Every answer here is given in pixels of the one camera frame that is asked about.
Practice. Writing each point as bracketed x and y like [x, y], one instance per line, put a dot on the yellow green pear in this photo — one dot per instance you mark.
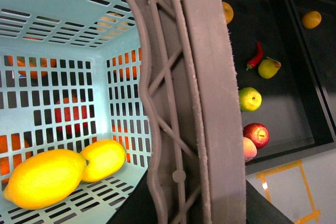
[268, 68]

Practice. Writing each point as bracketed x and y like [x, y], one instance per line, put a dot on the orange persimmon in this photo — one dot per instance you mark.
[33, 65]

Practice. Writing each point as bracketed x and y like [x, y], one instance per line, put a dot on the golden pear right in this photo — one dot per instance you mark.
[228, 12]

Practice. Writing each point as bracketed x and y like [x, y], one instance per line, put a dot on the green apple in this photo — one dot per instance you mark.
[249, 99]

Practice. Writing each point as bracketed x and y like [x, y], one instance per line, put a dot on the red chili pepper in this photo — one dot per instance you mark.
[256, 59]

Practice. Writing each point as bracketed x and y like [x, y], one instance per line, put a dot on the black shelf tray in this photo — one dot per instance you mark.
[292, 108]

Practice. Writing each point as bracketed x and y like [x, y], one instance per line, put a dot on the red apple left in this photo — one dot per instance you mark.
[68, 112]

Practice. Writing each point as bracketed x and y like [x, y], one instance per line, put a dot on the red apple front right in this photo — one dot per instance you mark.
[257, 133]

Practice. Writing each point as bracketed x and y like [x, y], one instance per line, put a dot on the yellow lemon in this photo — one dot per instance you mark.
[45, 179]
[104, 157]

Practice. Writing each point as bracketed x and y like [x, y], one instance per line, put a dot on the red apple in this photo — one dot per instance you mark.
[257, 133]
[68, 112]

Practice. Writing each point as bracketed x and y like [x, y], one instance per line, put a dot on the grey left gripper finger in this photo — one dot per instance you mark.
[189, 92]

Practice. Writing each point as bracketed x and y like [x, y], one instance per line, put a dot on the orange in neighbouring tray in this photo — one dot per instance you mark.
[311, 19]

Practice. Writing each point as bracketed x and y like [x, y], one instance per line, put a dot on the light blue basket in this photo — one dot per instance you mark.
[70, 74]

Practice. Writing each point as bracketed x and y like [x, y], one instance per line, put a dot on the pink white peach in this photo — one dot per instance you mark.
[250, 150]

